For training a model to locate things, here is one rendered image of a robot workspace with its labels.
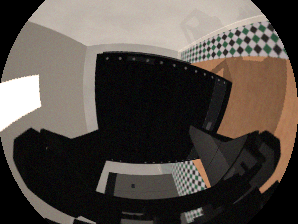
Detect black server rack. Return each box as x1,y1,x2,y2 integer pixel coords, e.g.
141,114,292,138
95,53,232,164

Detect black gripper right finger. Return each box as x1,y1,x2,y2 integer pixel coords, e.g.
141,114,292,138
189,125,259,186

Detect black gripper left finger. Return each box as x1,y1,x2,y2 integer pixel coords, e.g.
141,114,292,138
40,124,117,191

